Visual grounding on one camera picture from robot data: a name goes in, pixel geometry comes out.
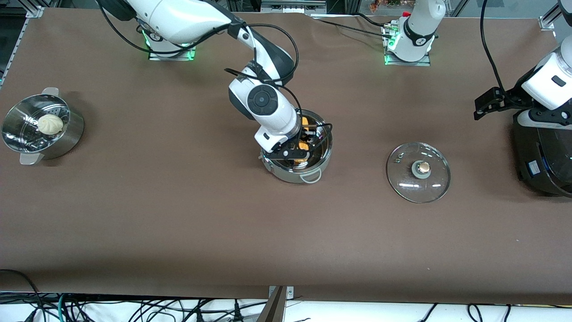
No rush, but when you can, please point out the brown table cover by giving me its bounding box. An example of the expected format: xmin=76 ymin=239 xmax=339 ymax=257
xmin=0 ymin=8 xmax=572 ymax=305

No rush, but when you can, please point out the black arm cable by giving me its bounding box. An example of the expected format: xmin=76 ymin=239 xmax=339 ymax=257
xmin=480 ymin=0 xmax=506 ymax=91
xmin=223 ymin=22 xmax=299 ymax=88

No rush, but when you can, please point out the grey metal box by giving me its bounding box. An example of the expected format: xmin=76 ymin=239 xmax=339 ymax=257
xmin=261 ymin=0 xmax=328 ymax=14

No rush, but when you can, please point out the yellow corn cob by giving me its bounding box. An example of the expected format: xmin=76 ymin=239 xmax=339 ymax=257
xmin=296 ymin=116 xmax=312 ymax=153

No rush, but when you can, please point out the steel steamer pot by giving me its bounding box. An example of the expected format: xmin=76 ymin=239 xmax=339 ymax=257
xmin=1 ymin=87 xmax=85 ymax=165

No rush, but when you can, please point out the glass pot lid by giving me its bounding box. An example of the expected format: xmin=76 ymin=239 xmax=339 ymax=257
xmin=386 ymin=142 xmax=451 ymax=204

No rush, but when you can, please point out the white steamed bun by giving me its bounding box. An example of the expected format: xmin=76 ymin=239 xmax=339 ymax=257
xmin=37 ymin=114 xmax=64 ymax=136

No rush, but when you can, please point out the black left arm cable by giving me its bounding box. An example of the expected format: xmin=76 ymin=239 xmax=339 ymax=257
xmin=480 ymin=0 xmax=506 ymax=91

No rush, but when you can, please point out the dark frame beam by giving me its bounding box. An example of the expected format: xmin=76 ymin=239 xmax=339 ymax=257
xmin=257 ymin=286 xmax=287 ymax=322

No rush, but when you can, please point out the black base cable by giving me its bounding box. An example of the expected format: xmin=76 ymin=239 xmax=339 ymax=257
xmin=312 ymin=13 xmax=395 ymax=41

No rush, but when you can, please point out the stainless steel pot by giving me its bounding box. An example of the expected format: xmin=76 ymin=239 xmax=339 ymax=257
xmin=261 ymin=109 xmax=334 ymax=184

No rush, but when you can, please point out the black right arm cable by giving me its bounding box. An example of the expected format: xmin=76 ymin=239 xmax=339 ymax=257
xmin=223 ymin=22 xmax=299 ymax=88

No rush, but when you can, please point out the black rice cooker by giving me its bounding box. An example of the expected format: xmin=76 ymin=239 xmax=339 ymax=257
xmin=513 ymin=110 xmax=572 ymax=198

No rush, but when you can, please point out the orange artificial plant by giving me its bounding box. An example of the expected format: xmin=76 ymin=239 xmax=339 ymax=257
xmin=369 ymin=0 xmax=417 ymax=13

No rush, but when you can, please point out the aluminium frame profile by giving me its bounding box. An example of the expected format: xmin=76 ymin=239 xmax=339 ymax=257
xmin=538 ymin=0 xmax=563 ymax=30

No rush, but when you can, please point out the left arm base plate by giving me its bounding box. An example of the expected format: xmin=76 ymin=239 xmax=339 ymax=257
xmin=383 ymin=25 xmax=432 ymax=67

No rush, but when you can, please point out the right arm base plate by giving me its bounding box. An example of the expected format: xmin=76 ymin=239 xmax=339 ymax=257
xmin=148 ymin=40 xmax=198 ymax=61

